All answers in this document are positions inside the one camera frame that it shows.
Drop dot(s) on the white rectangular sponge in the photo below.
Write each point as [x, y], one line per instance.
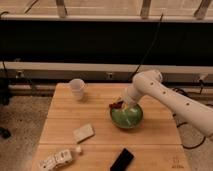
[83, 133]

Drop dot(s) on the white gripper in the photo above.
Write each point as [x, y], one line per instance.
[130, 96]

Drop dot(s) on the clear plastic cup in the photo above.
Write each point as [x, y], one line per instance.
[77, 87]

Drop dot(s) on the black rectangular remote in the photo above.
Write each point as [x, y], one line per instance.
[122, 161]

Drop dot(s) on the green ceramic bowl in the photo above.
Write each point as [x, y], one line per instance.
[126, 117]

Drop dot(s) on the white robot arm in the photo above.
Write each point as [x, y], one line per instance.
[150, 83]

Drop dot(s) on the red pepper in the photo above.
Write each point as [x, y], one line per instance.
[116, 105]

